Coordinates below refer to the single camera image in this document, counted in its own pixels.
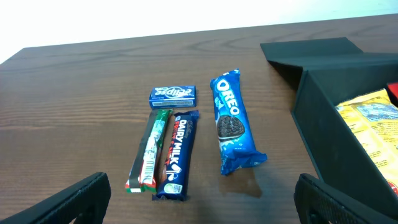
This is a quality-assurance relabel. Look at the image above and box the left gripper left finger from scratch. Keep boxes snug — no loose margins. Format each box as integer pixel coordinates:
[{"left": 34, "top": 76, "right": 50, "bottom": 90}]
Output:
[{"left": 1, "top": 172, "right": 111, "bottom": 223}]

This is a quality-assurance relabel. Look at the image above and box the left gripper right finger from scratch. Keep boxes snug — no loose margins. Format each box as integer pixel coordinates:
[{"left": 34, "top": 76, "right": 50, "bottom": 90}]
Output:
[{"left": 294, "top": 173, "right": 397, "bottom": 224}]

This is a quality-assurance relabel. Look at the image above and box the yellow snack packet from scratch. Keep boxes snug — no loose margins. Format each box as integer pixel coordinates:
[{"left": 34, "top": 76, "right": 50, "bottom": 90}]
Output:
[{"left": 335, "top": 88, "right": 397, "bottom": 193}]

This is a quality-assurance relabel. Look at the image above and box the black gift box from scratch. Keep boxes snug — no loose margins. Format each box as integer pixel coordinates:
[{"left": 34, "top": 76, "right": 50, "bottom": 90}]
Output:
[{"left": 261, "top": 37, "right": 397, "bottom": 219}]

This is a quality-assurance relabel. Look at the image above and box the red snack packet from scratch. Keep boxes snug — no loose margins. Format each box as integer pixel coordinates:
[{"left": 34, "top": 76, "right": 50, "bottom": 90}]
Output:
[{"left": 387, "top": 82, "right": 398, "bottom": 106}]

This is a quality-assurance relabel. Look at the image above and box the blue oreo cookie pack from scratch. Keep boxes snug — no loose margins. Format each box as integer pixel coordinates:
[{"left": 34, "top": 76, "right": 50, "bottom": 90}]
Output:
[{"left": 210, "top": 69, "right": 267, "bottom": 175}]

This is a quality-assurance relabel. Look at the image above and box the green red candy bar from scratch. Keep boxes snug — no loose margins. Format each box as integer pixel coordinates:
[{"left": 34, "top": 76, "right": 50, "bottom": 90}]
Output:
[{"left": 125, "top": 109, "right": 172, "bottom": 193}]

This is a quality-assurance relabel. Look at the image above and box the dairy milk chocolate bar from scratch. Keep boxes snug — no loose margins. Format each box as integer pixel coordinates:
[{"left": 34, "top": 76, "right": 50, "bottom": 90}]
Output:
[{"left": 152, "top": 110, "right": 200, "bottom": 201}]

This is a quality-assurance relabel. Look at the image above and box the blue eclipse mints tin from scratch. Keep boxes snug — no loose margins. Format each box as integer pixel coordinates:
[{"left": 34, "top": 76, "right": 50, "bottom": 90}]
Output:
[{"left": 149, "top": 85, "right": 197, "bottom": 110}]

